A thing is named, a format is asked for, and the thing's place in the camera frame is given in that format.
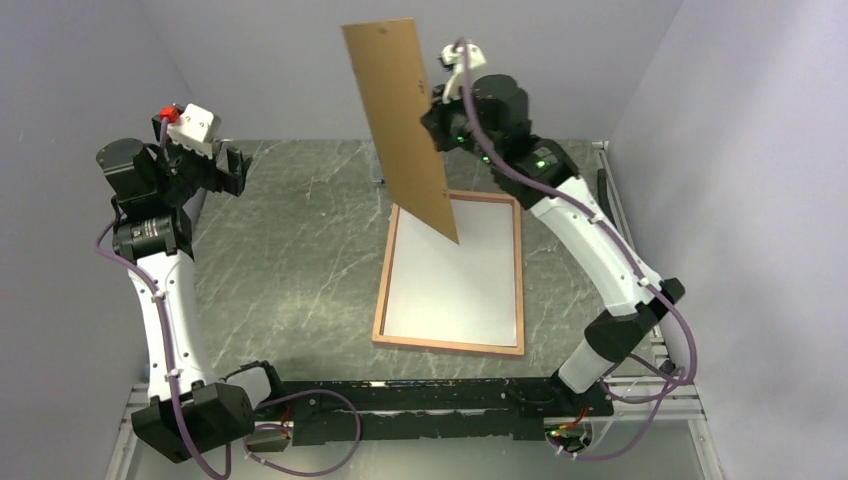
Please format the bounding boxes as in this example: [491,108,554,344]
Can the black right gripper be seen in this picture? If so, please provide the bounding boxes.
[420,78,501,169]

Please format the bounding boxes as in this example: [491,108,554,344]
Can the brown frame backing board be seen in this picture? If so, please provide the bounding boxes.
[342,18,459,243]

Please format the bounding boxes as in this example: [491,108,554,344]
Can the seascape photo print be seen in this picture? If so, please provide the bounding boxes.
[384,198,519,348]

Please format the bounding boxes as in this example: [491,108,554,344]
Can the pink wooden picture frame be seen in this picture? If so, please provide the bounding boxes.
[371,190,526,358]

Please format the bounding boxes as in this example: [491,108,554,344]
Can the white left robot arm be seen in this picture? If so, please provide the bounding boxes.
[96,138,287,463]

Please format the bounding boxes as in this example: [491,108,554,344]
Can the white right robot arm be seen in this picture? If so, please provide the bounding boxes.
[421,74,685,415]

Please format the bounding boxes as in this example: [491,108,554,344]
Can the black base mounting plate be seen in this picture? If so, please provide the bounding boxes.
[256,377,614,446]

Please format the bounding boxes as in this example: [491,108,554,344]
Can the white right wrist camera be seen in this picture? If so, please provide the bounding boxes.
[439,42,488,104]

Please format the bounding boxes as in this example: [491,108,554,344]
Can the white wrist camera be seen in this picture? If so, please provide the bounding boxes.
[439,42,488,104]
[158,103,221,159]

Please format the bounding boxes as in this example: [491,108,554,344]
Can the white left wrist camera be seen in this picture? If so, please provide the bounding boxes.
[158,103,221,159]

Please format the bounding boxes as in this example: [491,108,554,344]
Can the black corrugated hose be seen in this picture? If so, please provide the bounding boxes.
[596,167,614,223]

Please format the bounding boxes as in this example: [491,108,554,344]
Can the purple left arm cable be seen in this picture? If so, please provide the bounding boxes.
[95,119,362,480]

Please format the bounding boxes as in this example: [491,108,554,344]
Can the aluminium rail frame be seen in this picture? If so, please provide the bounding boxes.
[96,138,695,464]

